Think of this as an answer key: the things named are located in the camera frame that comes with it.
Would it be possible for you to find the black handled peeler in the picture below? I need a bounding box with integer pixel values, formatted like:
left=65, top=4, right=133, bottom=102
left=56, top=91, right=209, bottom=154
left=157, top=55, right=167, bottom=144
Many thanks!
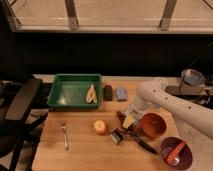
left=110, top=129, right=157, bottom=154

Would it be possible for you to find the purple bowl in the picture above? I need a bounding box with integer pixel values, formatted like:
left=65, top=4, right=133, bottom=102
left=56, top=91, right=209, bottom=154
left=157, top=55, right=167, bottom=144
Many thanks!
left=160, top=137, right=193, bottom=171

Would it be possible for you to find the orange bowl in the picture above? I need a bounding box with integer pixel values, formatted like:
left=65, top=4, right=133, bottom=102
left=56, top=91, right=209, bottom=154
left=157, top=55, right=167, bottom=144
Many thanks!
left=140, top=113, right=167, bottom=139

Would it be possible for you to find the black office chair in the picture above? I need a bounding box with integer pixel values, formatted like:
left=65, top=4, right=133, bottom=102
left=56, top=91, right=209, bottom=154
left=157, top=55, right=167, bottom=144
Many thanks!
left=0, top=78, right=48, bottom=171

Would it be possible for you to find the green plastic tray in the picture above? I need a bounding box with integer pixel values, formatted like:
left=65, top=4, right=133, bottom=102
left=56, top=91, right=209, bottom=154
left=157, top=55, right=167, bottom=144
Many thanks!
left=48, top=74, right=102, bottom=110

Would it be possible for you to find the orange spatula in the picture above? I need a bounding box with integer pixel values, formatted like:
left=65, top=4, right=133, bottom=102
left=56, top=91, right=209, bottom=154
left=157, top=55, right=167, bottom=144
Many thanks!
left=166, top=141, right=186, bottom=164

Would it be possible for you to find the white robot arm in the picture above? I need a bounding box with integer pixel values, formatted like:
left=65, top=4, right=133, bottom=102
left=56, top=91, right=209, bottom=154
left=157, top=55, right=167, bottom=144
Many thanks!
left=124, top=78, right=213, bottom=139

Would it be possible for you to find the dark red grape bunch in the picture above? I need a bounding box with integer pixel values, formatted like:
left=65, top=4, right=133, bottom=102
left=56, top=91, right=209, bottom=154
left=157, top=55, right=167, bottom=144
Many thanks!
left=116, top=111, right=133, bottom=131

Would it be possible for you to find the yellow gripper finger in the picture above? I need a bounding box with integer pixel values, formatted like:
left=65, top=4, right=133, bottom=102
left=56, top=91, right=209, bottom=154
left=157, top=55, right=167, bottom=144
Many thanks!
left=122, top=115, right=135, bottom=129

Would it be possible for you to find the blue sponge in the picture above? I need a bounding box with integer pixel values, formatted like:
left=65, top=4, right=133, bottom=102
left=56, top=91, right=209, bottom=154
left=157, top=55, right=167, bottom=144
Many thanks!
left=115, top=87, right=127, bottom=101

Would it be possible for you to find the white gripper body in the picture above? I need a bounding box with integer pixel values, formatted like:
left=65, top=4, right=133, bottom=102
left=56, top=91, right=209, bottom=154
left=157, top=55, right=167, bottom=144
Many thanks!
left=125, top=100, right=149, bottom=121

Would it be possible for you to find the yellow round fruit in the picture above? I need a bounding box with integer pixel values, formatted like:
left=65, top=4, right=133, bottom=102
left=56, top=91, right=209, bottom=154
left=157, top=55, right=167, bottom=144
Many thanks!
left=93, top=120, right=107, bottom=135

